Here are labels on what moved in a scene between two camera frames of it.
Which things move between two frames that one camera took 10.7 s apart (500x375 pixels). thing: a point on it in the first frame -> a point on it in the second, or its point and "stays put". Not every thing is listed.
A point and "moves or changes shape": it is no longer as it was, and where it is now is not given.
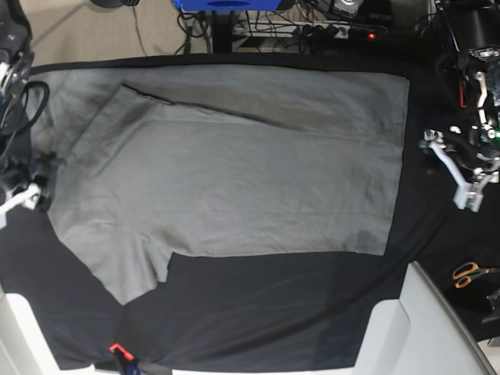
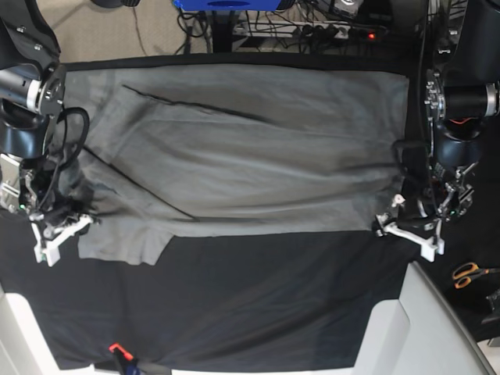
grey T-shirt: x=147 y=163 moves or changes shape
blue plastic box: x=228 y=5 stays put
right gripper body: x=480 y=146 -> x=434 y=191
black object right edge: x=494 y=301 stays put
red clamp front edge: x=127 y=355 stays put
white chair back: x=422 y=333 stays put
